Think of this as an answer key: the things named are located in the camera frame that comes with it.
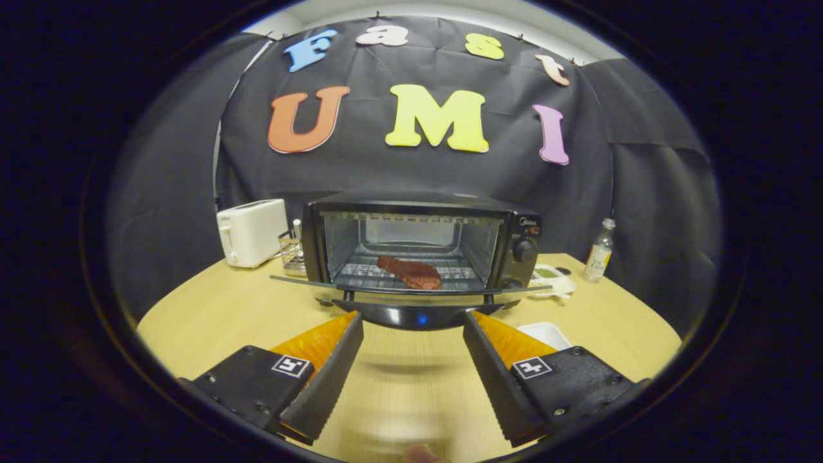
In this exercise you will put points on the black toaster oven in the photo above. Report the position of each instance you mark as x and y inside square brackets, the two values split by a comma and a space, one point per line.
[524, 251]

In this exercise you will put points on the red raw meat slice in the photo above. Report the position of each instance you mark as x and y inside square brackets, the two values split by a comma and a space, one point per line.
[411, 273]

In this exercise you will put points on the white bread toaster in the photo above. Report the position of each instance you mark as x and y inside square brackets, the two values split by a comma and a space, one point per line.
[251, 231]

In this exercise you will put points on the clear glass bottle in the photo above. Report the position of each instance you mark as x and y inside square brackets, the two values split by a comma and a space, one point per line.
[599, 254]

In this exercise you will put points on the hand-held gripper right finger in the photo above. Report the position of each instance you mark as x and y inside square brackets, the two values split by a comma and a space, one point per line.
[501, 386]

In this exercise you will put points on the white divided plate with beans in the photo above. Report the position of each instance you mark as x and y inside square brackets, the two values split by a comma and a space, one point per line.
[556, 283]

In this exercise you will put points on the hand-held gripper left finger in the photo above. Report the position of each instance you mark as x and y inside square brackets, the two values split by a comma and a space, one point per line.
[328, 386]

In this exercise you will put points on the small white rectangular tray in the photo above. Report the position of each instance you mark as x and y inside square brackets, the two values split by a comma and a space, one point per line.
[546, 333]

